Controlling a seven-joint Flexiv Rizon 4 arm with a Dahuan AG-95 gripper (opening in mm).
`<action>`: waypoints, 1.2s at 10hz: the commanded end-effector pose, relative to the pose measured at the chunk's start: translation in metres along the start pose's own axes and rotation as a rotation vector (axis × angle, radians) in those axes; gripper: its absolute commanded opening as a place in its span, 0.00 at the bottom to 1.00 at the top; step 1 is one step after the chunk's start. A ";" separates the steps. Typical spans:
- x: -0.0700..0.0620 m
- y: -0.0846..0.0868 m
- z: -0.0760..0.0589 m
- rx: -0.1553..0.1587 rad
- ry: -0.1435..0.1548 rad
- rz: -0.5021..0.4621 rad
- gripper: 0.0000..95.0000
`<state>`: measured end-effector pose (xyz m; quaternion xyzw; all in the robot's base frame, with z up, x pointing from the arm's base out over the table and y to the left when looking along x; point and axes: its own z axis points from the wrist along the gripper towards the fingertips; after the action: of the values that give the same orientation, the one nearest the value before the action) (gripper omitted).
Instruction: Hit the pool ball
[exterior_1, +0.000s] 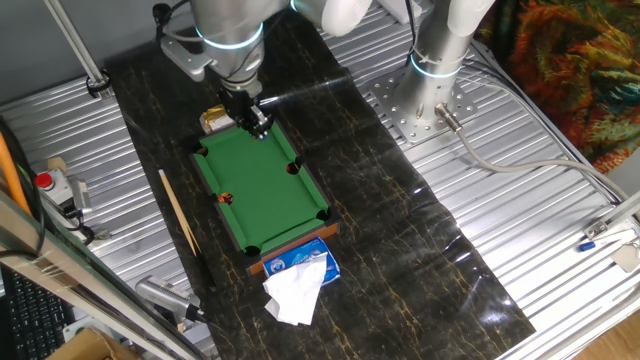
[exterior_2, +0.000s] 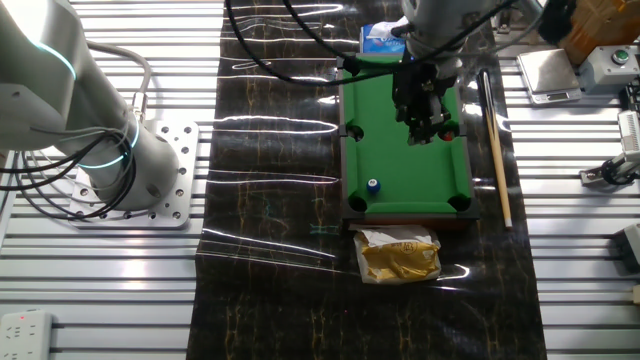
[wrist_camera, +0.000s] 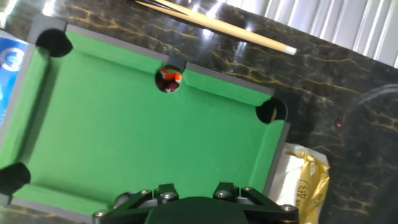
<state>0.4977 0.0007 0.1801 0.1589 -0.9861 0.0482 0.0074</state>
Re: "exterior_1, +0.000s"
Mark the green mini pool table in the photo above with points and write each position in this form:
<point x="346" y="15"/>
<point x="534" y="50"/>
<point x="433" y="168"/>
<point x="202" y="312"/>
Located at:
<point x="265" y="200"/>

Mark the colourful patterned cloth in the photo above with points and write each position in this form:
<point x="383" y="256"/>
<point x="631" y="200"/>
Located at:
<point x="575" y="75"/>

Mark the small metal bracket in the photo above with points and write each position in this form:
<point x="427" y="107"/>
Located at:
<point x="597" y="229"/>
<point x="102" y="233"/>

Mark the orange tube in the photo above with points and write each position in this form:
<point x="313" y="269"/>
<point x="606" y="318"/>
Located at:
<point x="10" y="175"/>

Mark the green button box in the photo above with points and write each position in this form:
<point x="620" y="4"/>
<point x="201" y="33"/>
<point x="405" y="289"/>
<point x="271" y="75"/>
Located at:
<point x="80" y="327"/>

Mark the silver aluminium pole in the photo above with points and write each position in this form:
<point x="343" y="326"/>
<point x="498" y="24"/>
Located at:
<point x="75" y="42"/>

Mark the aluminium profile bar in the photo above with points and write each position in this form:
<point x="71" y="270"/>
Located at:
<point x="625" y="210"/>

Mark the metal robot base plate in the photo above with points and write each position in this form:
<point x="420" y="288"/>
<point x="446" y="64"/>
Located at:
<point x="395" y="110"/>

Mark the red emergency stop box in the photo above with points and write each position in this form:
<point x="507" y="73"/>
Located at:
<point x="60" y="187"/>

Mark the black pole clamp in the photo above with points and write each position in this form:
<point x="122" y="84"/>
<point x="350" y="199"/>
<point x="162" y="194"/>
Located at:
<point x="92" y="89"/>

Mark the gold foil box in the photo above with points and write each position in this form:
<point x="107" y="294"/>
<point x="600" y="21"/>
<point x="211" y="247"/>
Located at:
<point x="215" y="117"/>

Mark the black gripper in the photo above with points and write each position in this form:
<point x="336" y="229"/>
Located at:
<point x="240" y="102"/>

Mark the blue tissue pack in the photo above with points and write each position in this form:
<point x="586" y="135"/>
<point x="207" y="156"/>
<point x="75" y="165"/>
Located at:
<point x="295" y="255"/>

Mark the brown pool ball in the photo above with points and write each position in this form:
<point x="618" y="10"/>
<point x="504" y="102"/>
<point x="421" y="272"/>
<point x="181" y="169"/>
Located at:
<point x="201" y="150"/>

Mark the silver frame bar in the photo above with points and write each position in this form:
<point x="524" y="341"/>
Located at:
<point x="60" y="270"/>

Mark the blue capped marker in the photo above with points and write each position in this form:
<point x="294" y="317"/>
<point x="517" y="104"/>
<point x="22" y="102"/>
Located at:
<point x="587" y="246"/>

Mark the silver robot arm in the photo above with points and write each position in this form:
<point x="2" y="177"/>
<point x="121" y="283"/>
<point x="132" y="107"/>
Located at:
<point x="230" y="30"/>

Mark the red yellow pool ball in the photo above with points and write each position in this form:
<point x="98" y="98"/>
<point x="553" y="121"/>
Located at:
<point x="225" y="198"/>

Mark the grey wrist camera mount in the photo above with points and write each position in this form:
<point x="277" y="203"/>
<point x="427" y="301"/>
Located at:
<point x="185" y="55"/>

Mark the silver depth camera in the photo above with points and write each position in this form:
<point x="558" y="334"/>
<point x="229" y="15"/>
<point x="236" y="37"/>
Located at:
<point x="160" y="292"/>

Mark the wooden cue stick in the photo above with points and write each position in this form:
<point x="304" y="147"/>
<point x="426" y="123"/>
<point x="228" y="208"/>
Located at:
<point x="177" y="210"/>

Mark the white paper tag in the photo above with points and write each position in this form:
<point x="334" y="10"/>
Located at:
<point x="625" y="257"/>

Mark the white plastic box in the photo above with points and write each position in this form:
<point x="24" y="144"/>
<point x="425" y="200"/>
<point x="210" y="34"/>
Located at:
<point x="395" y="10"/>

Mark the black keyboard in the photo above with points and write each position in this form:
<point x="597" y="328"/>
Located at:
<point x="30" y="320"/>

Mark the cardboard box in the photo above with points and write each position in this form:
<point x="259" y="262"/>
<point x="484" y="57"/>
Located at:
<point x="85" y="347"/>

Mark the small wooden block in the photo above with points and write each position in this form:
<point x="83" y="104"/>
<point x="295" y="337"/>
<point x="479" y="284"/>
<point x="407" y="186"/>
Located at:
<point x="57" y="164"/>

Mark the white tissue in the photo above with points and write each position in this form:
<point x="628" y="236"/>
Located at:
<point x="295" y="295"/>

